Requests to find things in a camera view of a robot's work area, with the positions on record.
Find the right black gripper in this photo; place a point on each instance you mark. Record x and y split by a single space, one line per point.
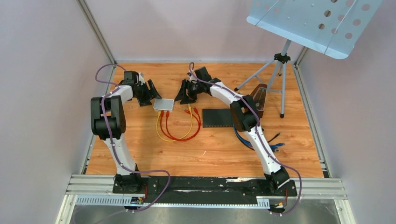
183 95

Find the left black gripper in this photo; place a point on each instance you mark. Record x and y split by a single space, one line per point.
151 94

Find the small white router box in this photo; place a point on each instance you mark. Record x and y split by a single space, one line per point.
163 104

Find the black network switch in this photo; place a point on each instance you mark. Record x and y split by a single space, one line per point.
216 118

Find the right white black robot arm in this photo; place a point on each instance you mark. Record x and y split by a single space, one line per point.
244 115

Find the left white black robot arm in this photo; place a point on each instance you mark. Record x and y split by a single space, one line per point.
108 122

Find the brown wooden metronome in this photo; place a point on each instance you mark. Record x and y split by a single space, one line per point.
259 97

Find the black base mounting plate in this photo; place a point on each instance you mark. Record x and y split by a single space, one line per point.
199 190

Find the silver music stand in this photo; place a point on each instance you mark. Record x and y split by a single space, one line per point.
333 42

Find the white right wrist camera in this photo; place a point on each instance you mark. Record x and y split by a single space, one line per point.
191 77

